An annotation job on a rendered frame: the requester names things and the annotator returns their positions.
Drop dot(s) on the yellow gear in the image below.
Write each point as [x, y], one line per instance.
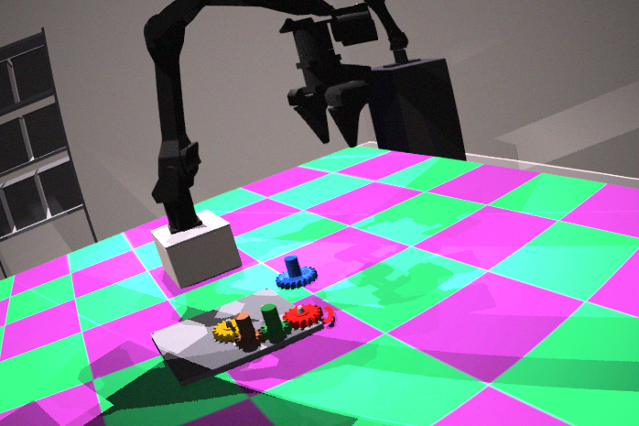
[221, 332]

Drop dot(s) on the blue gear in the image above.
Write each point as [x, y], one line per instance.
[295, 276]

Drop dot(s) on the red gear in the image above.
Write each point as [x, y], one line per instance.
[311, 315]

